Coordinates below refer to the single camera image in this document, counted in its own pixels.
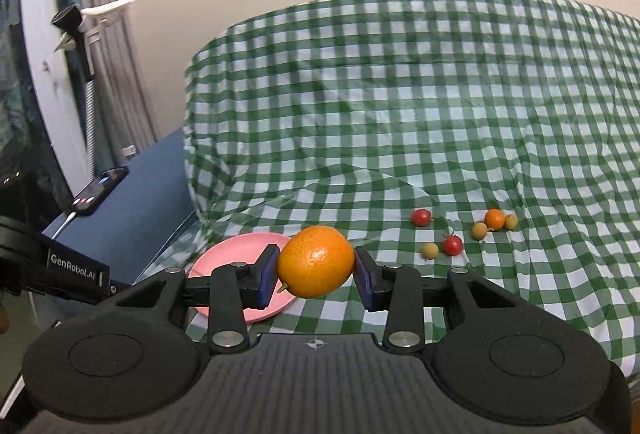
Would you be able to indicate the red cherry tomato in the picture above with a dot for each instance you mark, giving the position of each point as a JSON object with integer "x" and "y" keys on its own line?
{"x": 421, "y": 217}
{"x": 453, "y": 245}

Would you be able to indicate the pink plate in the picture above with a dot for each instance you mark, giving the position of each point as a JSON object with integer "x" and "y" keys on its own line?
{"x": 225, "y": 255}

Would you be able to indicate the gooseneck phone holder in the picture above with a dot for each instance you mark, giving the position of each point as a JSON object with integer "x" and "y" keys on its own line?
{"x": 90, "y": 114}

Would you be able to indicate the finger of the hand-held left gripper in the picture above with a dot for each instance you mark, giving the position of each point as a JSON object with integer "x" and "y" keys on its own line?
{"x": 119, "y": 288}

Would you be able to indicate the white charger plug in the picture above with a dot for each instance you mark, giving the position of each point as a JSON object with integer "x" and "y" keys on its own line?
{"x": 129, "y": 150}

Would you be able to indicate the green checked tablecloth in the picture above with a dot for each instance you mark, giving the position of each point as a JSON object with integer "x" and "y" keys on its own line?
{"x": 375, "y": 114}

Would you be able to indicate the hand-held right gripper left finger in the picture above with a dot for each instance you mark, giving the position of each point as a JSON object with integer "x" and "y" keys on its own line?
{"x": 270, "y": 275}

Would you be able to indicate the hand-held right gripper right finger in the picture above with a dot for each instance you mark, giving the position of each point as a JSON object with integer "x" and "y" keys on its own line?
{"x": 363, "y": 282}

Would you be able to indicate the small yellow-green fruit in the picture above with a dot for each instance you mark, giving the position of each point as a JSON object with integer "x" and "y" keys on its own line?
{"x": 429, "y": 251}
{"x": 479, "y": 231}
{"x": 510, "y": 222}

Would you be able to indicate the grey curtain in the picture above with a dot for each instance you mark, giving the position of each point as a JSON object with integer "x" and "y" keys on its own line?
{"x": 120, "y": 79}

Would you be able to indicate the orange tangerine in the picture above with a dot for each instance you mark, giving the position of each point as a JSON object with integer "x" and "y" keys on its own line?
{"x": 315, "y": 264}

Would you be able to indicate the black smartphone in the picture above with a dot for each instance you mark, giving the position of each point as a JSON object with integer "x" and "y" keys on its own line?
{"x": 96, "y": 193}

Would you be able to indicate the small orange kumquat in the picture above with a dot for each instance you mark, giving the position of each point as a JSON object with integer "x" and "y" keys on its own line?
{"x": 495, "y": 219}

